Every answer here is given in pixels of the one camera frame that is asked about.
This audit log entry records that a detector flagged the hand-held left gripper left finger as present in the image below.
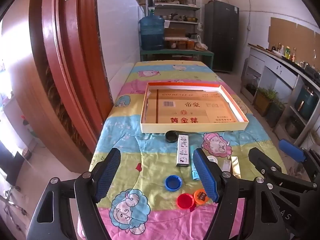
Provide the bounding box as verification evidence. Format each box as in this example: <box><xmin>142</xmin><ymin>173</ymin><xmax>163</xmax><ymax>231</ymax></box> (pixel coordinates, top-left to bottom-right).
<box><xmin>26</xmin><ymin>147</ymin><xmax>122</xmax><ymax>240</ymax></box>

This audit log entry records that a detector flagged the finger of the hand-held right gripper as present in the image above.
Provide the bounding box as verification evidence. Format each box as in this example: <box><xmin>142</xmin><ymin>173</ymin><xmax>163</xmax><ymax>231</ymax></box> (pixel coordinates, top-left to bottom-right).
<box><xmin>279</xmin><ymin>139</ymin><xmax>320</xmax><ymax>180</ymax></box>
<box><xmin>248</xmin><ymin>147</ymin><xmax>318</xmax><ymax>195</ymax></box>

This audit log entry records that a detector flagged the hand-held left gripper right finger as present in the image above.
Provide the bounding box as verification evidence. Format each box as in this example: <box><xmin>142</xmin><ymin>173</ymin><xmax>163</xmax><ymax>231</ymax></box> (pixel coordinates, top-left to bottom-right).
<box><xmin>191</xmin><ymin>147</ymin><xmax>285</xmax><ymax>240</ymax></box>

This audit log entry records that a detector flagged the orange bottle cap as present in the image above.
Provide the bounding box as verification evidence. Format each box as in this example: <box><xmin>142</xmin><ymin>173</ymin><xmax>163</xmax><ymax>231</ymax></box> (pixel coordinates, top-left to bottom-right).
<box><xmin>194</xmin><ymin>189</ymin><xmax>209</xmax><ymax>204</ymax></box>

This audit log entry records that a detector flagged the gold rectangular box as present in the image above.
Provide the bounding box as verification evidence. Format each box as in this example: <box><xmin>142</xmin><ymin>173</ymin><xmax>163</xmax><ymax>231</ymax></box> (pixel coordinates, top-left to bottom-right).
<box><xmin>230</xmin><ymin>156</ymin><xmax>242</xmax><ymax>178</ymax></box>

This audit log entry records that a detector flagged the teal lighter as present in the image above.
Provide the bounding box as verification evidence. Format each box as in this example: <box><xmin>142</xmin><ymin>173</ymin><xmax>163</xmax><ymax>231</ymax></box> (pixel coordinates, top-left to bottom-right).
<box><xmin>190</xmin><ymin>144</ymin><xmax>200</xmax><ymax>180</ymax></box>

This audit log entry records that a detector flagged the red bottle cap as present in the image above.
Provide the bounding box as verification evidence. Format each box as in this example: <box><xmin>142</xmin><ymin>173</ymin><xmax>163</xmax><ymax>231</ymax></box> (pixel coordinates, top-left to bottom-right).
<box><xmin>177</xmin><ymin>193</ymin><xmax>196</xmax><ymax>209</ymax></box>

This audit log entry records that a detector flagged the blue bottle cap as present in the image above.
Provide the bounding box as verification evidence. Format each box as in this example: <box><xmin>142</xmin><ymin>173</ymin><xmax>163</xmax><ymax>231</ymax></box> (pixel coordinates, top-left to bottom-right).
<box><xmin>165</xmin><ymin>175</ymin><xmax>182</xmax><ymax>190</ymax></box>

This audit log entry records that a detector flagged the white patterned lighter box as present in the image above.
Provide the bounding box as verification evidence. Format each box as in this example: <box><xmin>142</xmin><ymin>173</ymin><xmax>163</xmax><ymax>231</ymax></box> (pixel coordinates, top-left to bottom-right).
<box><xmin>176</xmin><ymin>134</ymin><xmax>190</xmax><ymax>167</ymax></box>

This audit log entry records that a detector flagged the black bottle cap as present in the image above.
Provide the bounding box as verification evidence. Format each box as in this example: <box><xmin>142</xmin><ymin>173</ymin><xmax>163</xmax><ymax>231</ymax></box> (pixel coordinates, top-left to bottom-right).
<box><xmin>165</xmin><ymin>131</ymin><xmax>178</xmax><ymax>143</ymax></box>

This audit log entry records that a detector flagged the shallow cardboard box tray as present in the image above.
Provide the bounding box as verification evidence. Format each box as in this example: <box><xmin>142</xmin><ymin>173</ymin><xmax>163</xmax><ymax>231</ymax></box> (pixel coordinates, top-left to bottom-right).
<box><xmin>140</xmin><ymin>82</ymin><xmax>249</xmax><ymax>133</ymax></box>

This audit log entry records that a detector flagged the metal pot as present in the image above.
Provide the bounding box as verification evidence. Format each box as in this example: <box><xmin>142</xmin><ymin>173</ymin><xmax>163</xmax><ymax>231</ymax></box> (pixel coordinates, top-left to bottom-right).
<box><xmin>285</xmin><ymin>117</ymin><xmax>300</xmax><ymax>138</ymax></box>

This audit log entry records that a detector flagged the dark green planter with plant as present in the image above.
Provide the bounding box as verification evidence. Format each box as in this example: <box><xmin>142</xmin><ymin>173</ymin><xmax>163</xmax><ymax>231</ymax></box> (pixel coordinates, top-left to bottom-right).
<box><xmin>265</xmin><ymin>100</ymin><xmax>285</xmax><ymax>128</ymax></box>

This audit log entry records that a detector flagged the cartoon sheep printed blanket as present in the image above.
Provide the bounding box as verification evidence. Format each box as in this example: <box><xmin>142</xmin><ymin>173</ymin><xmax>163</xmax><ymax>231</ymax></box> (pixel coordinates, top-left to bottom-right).
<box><xmin>77</xmin><ymin>60</ymin><xmax>288</xmax><ymax>240</ymax></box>

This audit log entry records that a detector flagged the dark green air fryer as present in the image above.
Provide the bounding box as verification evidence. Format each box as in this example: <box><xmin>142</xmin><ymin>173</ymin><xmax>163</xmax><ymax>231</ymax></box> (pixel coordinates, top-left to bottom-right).
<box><xmin>294</xmin><ymin>85</ymin><xmax>319</xmax><ymax>120</ymax></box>

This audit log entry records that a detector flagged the brown planter with plant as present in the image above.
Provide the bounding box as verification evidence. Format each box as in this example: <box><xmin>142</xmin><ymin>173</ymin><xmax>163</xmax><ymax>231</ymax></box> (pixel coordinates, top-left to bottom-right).
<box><xmin>254</xmin><ymin>87</ymin><xmax>277</xmax><ymax>117</ymax></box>

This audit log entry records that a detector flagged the white kitchen counter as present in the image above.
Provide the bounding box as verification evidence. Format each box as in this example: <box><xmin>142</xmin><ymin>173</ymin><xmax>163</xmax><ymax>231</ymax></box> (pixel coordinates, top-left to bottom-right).
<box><xmin>246</xmin><ymin>44</ymin><xmax>320</xmax><ymax>150</ymax></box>

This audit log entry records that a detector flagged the group of condiment bottles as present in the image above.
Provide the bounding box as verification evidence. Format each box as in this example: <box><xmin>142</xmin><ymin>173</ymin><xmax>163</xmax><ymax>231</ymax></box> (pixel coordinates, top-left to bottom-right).
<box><xmin>271</xmin><ymin>42</ymin><xmax>298</xmax><ymax>62</ymax></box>

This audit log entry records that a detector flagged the brown wooden door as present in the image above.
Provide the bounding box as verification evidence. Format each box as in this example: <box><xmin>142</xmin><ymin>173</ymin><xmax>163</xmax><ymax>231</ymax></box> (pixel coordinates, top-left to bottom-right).
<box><xmin>29</xmin><ymin>0</ymin><xmax>113</xmax><ymax>173</ymax></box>

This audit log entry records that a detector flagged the green low table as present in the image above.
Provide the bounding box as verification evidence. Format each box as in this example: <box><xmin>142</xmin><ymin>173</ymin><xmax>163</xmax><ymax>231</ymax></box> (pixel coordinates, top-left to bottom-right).
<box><xmin>140</xmin><ymin>49</ymin><xmax>215</xmax><ymax>70</ymax></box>

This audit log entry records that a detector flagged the plastic bag of food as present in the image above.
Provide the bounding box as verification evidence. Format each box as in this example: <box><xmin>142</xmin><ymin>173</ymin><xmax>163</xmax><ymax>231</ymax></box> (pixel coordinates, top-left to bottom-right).
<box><xmin>194</xmin><ymin>35</ymin><xmax>208</xmax><ymax>51</ymax></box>

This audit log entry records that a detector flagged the dark grey refrigerator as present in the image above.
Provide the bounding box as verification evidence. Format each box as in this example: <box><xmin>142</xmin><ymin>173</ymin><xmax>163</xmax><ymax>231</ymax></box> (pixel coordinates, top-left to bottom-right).
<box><xmin>204</xmin><ymin>0</ymin><xmax>239</xmax><ymax>72</ymax></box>

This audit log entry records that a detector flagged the brown cardboard box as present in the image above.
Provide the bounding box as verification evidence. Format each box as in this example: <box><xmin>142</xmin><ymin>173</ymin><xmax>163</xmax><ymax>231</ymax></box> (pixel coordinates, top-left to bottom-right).
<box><xmin>165</xmin><ymin>28</ymin><xmax>186</xmax><ymax>37</ymax></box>

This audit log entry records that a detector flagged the blue water jug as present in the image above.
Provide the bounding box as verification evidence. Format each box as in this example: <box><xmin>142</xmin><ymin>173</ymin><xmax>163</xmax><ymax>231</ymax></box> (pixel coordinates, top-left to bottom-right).
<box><xmin>139</xmin><ymin>0</ymin><xmax>165</xmax><ymax>50</ymax></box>

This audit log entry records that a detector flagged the white metal shelf rack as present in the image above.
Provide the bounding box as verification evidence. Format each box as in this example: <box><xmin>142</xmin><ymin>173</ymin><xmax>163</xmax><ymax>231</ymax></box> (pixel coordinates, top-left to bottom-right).
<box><xmin>146</xmin><ymin>0</ymin><xmax>202</xmax><ymax>50</ymax></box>

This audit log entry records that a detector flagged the cardboard sheet on wall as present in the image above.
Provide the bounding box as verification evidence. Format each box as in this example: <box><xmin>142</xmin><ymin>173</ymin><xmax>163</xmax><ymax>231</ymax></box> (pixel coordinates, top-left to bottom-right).
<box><xmin>268</xmin><ymin>17</ymin><xmax>320</xmax><ymax>55</ymax></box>

